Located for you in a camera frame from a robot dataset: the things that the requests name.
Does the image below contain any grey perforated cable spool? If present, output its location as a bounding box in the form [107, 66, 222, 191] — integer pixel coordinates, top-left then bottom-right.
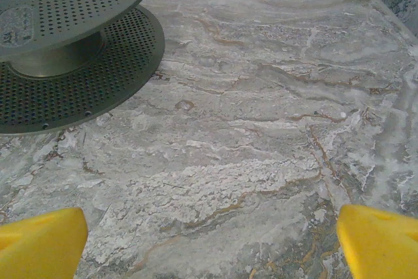
[0, 0, 166, 137]

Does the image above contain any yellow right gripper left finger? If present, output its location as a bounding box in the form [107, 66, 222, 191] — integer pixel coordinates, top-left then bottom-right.
[0, 206, 89, 279]

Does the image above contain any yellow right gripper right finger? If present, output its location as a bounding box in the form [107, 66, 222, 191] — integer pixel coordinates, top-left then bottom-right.
[336, 204, 418, 279]

